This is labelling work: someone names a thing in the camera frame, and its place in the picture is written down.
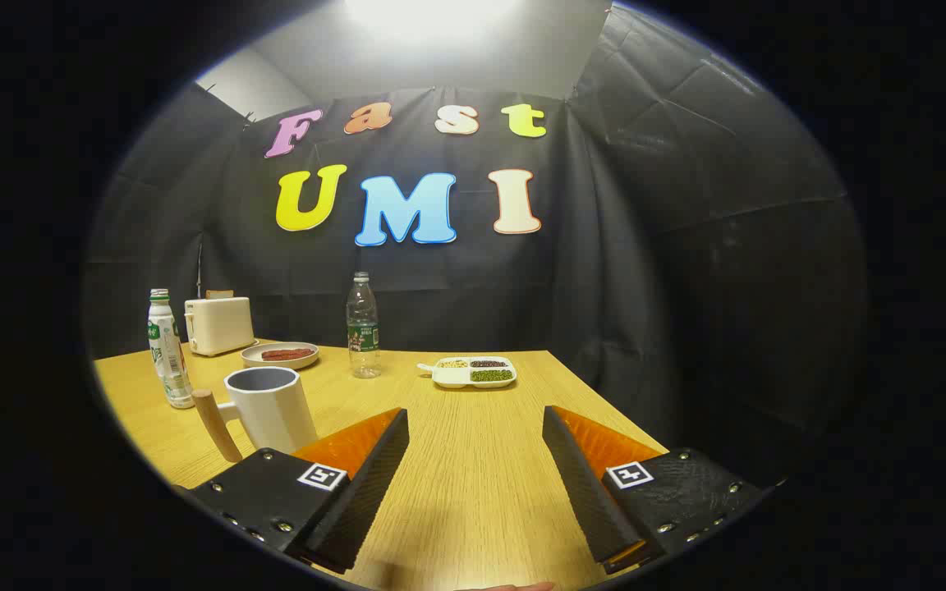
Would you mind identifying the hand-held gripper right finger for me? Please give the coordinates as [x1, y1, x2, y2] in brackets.
[543, 405, 769, 575]

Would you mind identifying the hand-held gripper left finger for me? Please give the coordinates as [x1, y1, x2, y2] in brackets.
[181, 408, 410, 574]

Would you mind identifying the white cup with wooden handle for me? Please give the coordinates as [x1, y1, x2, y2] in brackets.
[191, 366, 319, 463]

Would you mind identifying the white juice bottle green label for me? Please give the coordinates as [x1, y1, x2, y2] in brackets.
[147, 289, 195, 410]

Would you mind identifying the clear plastic water bottle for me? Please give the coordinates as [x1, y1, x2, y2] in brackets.
[346, 273, 382, 379]

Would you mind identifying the wooden table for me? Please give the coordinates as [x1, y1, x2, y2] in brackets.
[94, 341, 671, 591]

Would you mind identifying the white divided tray of grains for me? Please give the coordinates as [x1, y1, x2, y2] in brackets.
[417, 355, 517, 389]

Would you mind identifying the grey oval plate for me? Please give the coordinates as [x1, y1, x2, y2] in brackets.
[241, 341, 319, 370]

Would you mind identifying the white toaster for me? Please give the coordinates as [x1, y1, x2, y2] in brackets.
[184, 295, 257, 357]

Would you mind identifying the black backdrop cloth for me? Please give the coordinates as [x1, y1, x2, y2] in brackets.
[83, 4, 864, 485]

